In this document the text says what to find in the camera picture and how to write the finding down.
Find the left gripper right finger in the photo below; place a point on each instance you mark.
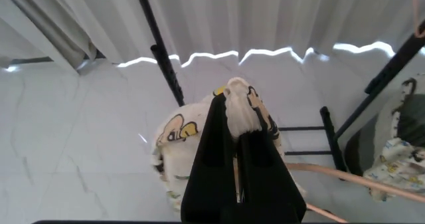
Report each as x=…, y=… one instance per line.
x=269, y=184

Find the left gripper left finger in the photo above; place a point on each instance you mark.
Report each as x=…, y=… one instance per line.
x=212, y=171

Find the cream printed garment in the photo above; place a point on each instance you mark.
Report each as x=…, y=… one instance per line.
x=240, y=114
x=395, y=167

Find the black clothes rack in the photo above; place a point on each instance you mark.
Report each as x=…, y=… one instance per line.
x=166, y=67

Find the white laundry basket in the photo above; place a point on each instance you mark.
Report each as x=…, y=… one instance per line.
x=411, y=124

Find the white curtain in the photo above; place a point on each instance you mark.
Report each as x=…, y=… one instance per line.
x=249, y=14

